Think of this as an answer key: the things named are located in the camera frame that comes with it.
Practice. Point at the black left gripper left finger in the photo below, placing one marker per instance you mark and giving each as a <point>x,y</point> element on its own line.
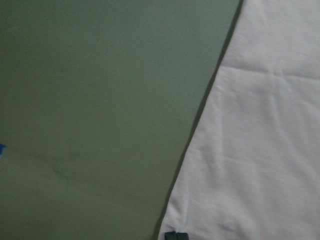
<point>170,236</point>

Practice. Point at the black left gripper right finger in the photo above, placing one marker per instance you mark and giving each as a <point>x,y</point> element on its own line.
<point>182,236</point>

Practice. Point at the pink Snoopy t-shirt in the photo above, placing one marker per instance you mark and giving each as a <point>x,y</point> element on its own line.
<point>252,168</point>

